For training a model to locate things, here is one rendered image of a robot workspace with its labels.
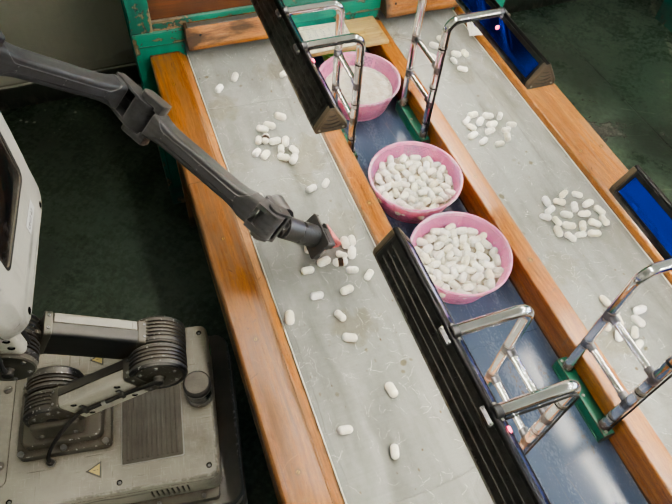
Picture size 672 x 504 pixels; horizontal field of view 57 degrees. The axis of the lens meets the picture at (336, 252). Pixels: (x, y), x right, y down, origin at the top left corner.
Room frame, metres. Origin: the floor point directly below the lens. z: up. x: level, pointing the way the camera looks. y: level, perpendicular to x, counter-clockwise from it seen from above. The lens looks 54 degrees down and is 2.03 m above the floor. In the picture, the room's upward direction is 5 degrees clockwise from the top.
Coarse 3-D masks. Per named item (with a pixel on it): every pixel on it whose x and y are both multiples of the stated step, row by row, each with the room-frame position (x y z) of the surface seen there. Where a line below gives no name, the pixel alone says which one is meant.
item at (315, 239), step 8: (312, 216) 0.98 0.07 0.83; (312, 224) 0.94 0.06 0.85; (320, 224) 0.95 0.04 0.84; (312, 232) 0.91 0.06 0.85; (320, 232) 0.93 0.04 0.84; (304, 240) 0.89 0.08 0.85; (312, 240) 0.90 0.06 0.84; (320, 240) 0.91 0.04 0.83; (328, 240) 0.90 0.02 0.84; (312, 248) 0.90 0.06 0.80; (320, 248) 0.89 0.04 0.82; (328, 248) 0.89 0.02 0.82; (312, 256) 0.88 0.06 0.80
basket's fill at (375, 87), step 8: (344, 72) 1.68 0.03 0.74; (368, 72) 1.70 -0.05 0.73; (376, 72) 1.70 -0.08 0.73; (328, 80) 1.64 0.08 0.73; (344, 80) 1.64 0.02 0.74; (368, 80) 1.65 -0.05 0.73; (376, 80) 1.65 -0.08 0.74; (384, 80) 1.66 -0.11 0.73; (344, 88) 1.60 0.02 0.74; (352, 88) 1.60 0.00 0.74; (368, 88) 1.60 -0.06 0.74; (376, 88) 1.62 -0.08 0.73; (384, 88) 1.63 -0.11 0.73; (344, 96) 1.57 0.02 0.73; (360, 96) 1.56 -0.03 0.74; (368, 96) 1.57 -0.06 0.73; (376, 96) 1.57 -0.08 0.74; (384, 96) 1.58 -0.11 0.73
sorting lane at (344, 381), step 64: (192, 64) 1.64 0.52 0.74; (256, 64) 1.67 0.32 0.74; (320, 192) 1.14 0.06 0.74; (320, 256) 0.92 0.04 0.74; (320, 320) 0.74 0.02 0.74; (384, 320) 0.75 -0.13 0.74; (320, 384) 0.57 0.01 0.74; (384, 384) 0.59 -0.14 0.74; (384, 448) 0.44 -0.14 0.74; (448, 448) 0.46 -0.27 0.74
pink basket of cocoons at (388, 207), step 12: (396, 144) 1.33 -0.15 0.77; (408, 144) 1.34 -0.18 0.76; (420, 144) 1.34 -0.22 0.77; (384, 156) 1.30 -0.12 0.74; (396, 156) 1.32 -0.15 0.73; (408, 156) 1.33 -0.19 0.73; (444, 156) 1.31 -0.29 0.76; (372, 168) 1.24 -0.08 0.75; (456, 168) 1.26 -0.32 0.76; (372, 180) 1.20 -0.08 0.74; (456, 180) 1.23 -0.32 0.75; (456, 192) 1.18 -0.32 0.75; (384, 204) 1.13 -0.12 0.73; (396, 216) 1.12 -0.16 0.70; (408, 216) 1.10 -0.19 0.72
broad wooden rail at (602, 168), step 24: (504, 72) 1.74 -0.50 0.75; (528, 96) 1.61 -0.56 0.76; (552, 96) 1.61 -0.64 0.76; (552, 120) 1.50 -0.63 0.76; (576, 120) 1.51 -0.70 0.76; (576, 144) 1.40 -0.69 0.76; (600, 144) 1.41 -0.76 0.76; (600, 168) 1.31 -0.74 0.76; (624, 168) 1.32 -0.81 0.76; (600, 192) 1.23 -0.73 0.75; (624, 216) 1.14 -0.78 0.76; (648, 240) 1.06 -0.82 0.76
